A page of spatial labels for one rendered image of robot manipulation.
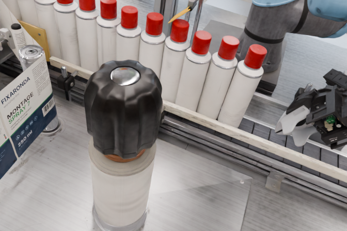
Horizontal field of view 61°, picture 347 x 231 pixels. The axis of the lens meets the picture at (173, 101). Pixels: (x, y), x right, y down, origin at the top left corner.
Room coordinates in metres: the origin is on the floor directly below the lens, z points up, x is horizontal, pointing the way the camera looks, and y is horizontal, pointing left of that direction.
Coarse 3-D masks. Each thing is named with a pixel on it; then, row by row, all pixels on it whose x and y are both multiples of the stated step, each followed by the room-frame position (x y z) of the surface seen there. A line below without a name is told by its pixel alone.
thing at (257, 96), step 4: (228, 88) 0.50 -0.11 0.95; (256, 92) 0.49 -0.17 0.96; (256, 96) 0.48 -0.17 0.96; (260, 96) 0.48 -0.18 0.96; (264, 96) 0.48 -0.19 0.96; (268, 96) 0.49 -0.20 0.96; (256, 100) 0.48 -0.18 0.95; (260, 100) 0.48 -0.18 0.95; (264, 100) 0.48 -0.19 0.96; (268, 100) 0.48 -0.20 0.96; (272, 100) 0.48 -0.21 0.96; (276, 100) 0.48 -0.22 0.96; (268, 104) 0.47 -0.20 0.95; (272, 104) 0.47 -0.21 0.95; (276, 104) 0.47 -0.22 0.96; (280, 104) 0.47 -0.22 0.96; (284, 104) 0.47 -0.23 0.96; (288, 104) 0.47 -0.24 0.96; (280, 108) 0.47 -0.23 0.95; (284, 108) 0.47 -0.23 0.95
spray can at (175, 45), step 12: (180, 24) 0.50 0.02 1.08; (180, 36) 0.49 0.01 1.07; (168, 48) 0.48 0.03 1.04; (180, 48) 0.48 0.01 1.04; (168, 60) 0.48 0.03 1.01; (180, 60) 0.48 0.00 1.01; (168, 72) 0.48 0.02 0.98; (180, 72) 0.48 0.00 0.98; (168, 84) 0.48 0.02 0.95; (168, 96) 0.48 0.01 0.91
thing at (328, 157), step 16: (48, 64) 0.54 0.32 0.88; (80, 80) 0.51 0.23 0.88; (208, 128) 0.43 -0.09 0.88; (240, 128) 0.45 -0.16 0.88; (256, 128) 0.46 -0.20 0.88; (272, 128) 0.47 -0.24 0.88; (240, 144) 0.41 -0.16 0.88; (288, 144) 0.43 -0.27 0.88; (304, 144) 0.44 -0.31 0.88; (288, 160) 0.39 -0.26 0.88; (320, 160) 0.41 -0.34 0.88; (336, 160) 0.42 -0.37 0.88; (320, 176) 0.37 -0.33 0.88
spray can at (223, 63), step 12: (228, 36) 0.49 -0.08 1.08; (228, 48) 0.46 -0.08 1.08; (216, 60) 0.46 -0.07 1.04; (228, 60) 0.46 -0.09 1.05; (216, 72) 0.45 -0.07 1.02; (228, 72) 0.45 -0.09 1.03; (204, 84) 0.47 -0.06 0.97; (216, 84) 0.45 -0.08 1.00; (228, 84) 0.46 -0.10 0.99; (204, 96) 0.46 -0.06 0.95; (216, 96) 0.45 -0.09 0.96; (204, 108) 0.45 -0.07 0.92; (216, 108) 0.45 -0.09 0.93
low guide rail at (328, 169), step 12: (60, 60) 0.52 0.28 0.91; (72, 72) 0.51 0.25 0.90; (84, 72) 0.50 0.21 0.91; (168, 108) 0.45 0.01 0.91; (180, 108) 0.44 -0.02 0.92; (192, 120) 0.43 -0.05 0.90; (204, 120) 0.43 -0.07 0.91; (216, 120) 0.43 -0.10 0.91; (228, 132) 0.41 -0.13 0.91; (240, 132) 0.41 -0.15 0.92; (252, 144) 0.40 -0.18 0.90; (264, 144) 0.39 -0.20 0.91; (276, 144) 0.40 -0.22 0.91; (288, 156) 0.38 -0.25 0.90; (300, 156) 0.38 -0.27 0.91; (312, 168) 0.37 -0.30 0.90; (324, 168) 0.36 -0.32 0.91; (336, 168) 0.37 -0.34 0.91
